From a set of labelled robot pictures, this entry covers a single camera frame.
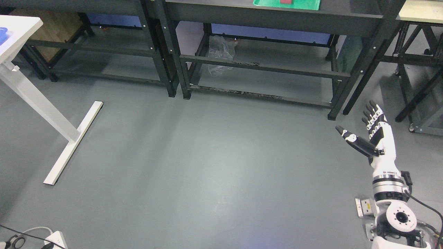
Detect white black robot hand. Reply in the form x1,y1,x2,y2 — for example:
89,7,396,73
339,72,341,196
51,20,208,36
335,100,400,175

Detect black metal shelf rack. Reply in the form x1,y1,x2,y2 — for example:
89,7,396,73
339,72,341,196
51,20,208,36
147,0,405,120

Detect green plastic tray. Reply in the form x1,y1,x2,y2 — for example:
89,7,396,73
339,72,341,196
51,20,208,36
253,0,321,11

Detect blue plastic tray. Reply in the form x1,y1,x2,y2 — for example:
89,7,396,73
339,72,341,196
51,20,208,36
0,27,12,45

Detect clear plastic bag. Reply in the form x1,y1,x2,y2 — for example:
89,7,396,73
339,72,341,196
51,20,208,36
208,35,238,77

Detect white power strip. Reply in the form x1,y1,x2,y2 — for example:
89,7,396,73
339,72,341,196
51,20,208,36
42,231,68,249

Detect white standing desk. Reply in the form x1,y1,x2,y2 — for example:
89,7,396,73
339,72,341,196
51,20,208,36
0,15,103,185

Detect right black frame rack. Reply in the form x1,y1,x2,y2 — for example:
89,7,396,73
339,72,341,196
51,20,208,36
382,0,443,136

